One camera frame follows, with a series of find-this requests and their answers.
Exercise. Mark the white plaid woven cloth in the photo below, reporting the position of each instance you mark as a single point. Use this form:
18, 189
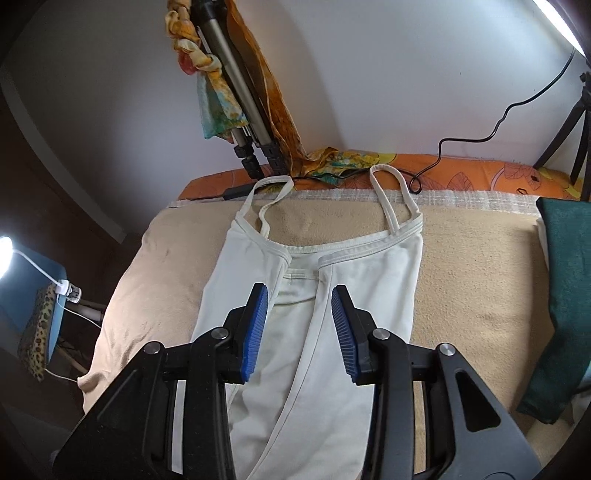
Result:
461, 201

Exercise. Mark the colourful patterned scarf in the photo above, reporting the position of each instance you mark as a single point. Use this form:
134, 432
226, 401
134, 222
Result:
217, 69

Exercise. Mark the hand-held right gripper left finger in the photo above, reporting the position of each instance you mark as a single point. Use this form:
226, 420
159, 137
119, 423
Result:
255, 323

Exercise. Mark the white power plug adapter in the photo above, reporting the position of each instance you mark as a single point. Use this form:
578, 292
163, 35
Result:
69, 290

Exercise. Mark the orange leaf-print bed sheet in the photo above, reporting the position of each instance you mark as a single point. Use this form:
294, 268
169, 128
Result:
461, 173

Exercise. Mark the white lamp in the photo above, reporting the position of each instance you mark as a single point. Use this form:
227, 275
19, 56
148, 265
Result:
4, 258

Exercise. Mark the black tripod stand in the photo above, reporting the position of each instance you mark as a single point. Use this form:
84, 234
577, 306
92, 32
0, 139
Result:
575, 124

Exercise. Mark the blue chair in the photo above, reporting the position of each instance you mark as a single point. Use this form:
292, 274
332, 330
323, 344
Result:
32, 286

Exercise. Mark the silver tripod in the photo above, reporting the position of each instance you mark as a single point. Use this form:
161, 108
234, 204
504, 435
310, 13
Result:
240, 87

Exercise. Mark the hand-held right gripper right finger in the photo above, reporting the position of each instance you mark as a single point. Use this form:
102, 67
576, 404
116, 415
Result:
342, 328

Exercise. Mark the leopard print cushion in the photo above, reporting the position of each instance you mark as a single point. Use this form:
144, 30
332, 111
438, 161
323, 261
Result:
40, 332

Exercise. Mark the dark green cloth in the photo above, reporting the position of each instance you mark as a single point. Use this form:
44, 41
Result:
565, 295

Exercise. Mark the beige fleece blanket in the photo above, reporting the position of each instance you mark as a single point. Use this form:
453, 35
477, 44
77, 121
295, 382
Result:
466, 286

